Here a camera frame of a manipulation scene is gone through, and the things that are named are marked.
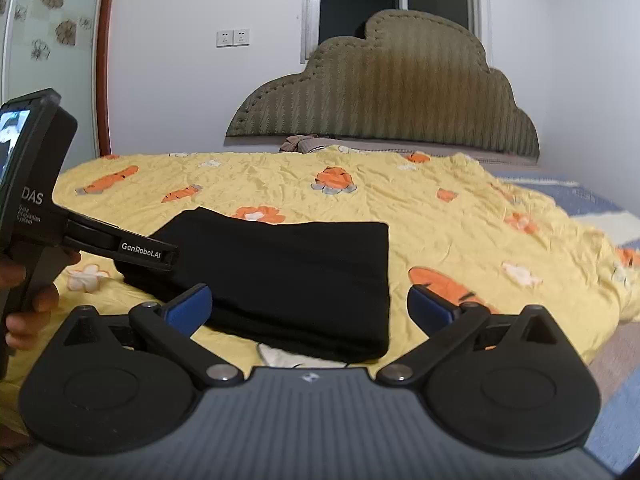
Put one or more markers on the wooden door frame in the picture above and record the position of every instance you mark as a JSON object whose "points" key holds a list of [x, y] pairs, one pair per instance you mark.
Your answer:
{"points": [[102, 42]]}

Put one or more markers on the grey brown pillow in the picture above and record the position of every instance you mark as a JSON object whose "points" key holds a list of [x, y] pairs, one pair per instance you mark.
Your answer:
{"points": [[300, 143]]}

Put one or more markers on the glass wardrobe door with flowers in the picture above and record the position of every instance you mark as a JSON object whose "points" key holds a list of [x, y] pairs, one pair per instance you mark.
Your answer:
{"points": [[50, 44]]}

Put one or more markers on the black garment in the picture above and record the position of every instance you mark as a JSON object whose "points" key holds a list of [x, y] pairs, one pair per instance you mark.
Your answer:
{"points": [[317, 289]]}

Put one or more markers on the white wall socket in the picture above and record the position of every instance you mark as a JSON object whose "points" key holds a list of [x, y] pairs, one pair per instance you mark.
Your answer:
{"points": [[224, 38], [241, 37]]}

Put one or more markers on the blue striped bed sheet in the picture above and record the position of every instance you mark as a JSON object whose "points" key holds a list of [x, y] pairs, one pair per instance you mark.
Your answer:
{"points": [[578, 255]]}

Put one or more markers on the olive green headboard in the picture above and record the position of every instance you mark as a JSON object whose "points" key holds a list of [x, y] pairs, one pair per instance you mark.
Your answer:
{"points": [[412, 77]]}

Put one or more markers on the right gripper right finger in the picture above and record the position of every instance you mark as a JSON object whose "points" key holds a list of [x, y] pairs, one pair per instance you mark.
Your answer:
{"points": [[449, 328]]}

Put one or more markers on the yellow floral quilt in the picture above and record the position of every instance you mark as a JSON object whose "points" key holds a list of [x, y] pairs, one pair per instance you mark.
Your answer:
{"points": [[446, 215]]}

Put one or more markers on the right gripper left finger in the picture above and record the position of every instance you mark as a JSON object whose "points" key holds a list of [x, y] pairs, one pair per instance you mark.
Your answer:
{"points": [[166, 330]]}

